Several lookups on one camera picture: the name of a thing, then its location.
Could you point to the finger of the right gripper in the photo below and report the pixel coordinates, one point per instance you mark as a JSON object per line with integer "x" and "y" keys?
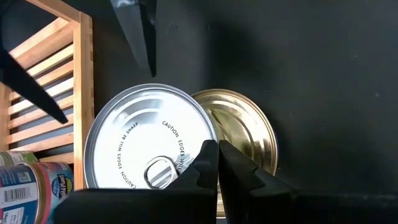
{"x": 25, "y": 81}
{"x": 140, "y": 28}

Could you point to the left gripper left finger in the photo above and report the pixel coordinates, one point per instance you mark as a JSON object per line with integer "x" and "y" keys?
{"x": 199, "y": 186}

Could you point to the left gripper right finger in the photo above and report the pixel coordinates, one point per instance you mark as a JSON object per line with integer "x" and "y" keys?
{"x": 242, "y": 193}

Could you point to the green white label tuna can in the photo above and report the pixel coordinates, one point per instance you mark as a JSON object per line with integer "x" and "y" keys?
{"x": 18, "y": 158}

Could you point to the teal label tuna can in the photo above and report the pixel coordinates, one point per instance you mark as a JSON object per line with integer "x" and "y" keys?
{"x": 140, "y": 130}

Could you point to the wooden slatted shelf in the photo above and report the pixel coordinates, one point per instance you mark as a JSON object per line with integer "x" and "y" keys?
{"x": 83, "y": 93}

